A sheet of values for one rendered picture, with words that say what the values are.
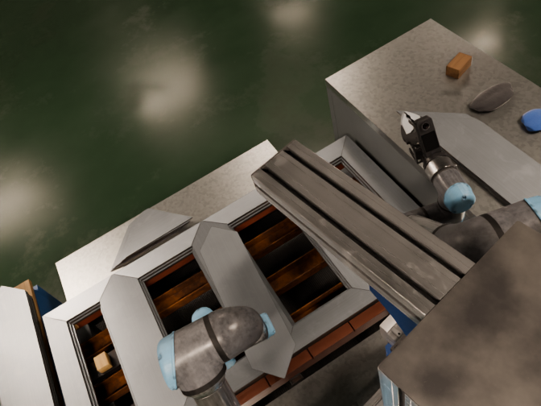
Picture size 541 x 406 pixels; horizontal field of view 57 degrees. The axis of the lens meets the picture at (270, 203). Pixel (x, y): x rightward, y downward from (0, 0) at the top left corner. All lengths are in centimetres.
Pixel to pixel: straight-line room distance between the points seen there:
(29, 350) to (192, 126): 221
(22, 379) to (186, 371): 122
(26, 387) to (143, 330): 49
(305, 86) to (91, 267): 222
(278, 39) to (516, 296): 398
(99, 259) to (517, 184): 180
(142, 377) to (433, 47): 185
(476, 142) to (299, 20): 287
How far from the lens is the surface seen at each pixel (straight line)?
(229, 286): 201
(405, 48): 244
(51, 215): 396
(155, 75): 457
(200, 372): 116
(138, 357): 204
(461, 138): 201
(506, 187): 189
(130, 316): 213
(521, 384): 58
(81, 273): 249
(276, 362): 185
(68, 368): 218
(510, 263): 63
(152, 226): 239
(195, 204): 242
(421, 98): 219
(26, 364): 230
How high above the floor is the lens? 257
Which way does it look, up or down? 53 degrees down
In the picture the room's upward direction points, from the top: 21 degrees counter-clockwise
